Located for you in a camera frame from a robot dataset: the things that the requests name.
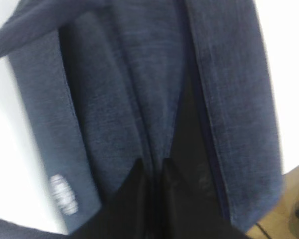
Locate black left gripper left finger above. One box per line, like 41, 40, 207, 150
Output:
74, 159, 149, 239

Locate navy blue lunch bag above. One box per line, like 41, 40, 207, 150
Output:
0, 0, 283, 239

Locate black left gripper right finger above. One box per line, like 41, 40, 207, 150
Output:
161, 158, 248, 239

